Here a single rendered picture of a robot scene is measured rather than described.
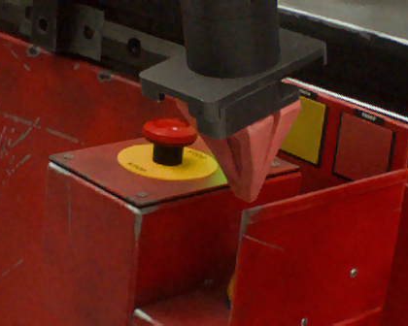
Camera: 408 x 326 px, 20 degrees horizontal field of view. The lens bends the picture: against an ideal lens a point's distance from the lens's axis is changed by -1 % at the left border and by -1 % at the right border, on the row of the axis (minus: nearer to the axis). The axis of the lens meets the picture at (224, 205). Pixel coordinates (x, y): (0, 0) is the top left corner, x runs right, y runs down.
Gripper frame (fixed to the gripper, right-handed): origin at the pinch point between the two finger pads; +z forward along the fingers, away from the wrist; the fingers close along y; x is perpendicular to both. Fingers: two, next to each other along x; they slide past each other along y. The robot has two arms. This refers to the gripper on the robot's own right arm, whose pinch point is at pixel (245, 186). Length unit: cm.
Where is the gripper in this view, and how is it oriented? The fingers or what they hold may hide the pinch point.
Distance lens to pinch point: 73.9
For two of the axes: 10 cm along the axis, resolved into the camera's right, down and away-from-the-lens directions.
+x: -7.0, -3.3, 6.4
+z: 0.8, 8.5, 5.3
